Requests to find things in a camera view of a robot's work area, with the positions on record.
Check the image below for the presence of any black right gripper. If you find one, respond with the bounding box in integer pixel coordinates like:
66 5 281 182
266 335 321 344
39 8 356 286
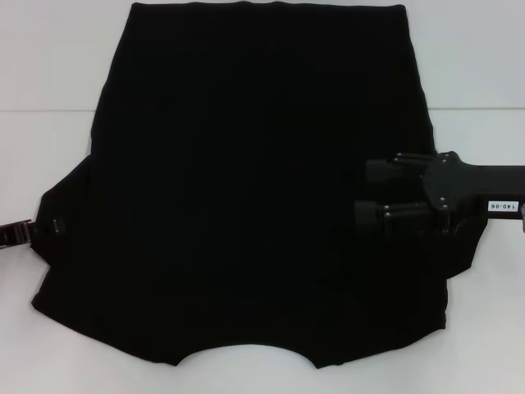
354 150 525 238

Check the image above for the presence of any black t-shirt with FREE print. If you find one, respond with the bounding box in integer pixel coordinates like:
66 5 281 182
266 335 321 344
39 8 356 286
31 2 487 369

